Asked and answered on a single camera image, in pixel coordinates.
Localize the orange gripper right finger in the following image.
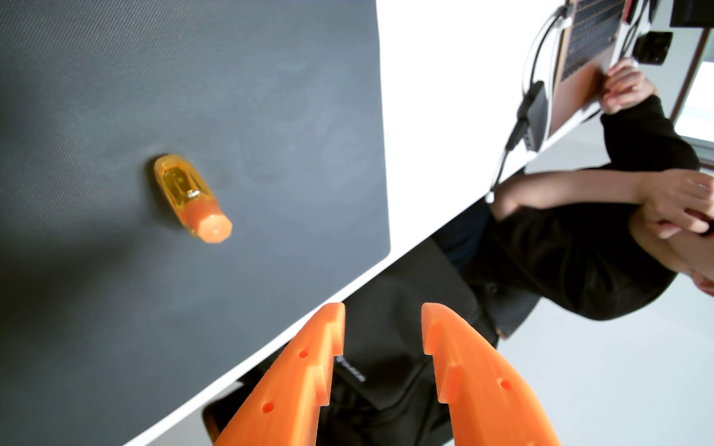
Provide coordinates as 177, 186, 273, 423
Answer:
421, 302, 561, 446

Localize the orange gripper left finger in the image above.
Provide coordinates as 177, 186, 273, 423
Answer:
213, 302, 347, 446

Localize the amber eyedrops bottle orange cap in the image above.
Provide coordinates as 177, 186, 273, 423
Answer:
153, 154, 233, 244

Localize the person's left hand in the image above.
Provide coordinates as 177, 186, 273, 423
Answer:
639, 168, 714, 239

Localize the person's right hand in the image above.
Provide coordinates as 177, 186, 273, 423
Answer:
599, 59, 658, 115

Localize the person's leg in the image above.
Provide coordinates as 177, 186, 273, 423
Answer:
430, 198, 495, 273

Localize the person's torso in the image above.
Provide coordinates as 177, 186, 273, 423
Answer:
456, 167, 680, 338

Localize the grey textured desk mat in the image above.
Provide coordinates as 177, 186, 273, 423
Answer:
0, 0, 392, 446

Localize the grey adapter hub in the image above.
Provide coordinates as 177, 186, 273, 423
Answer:
521, 81, 549, 153

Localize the rose gold laptop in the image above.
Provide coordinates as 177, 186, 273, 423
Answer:
548, 0, 631, 138

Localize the small black box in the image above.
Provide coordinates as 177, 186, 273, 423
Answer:
633, 31, 674, 66

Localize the dark monitor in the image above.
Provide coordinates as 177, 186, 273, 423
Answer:
670, 0, 714, 31

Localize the black cable with plug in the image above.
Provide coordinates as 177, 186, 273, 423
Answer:
486, 5, 571, 204

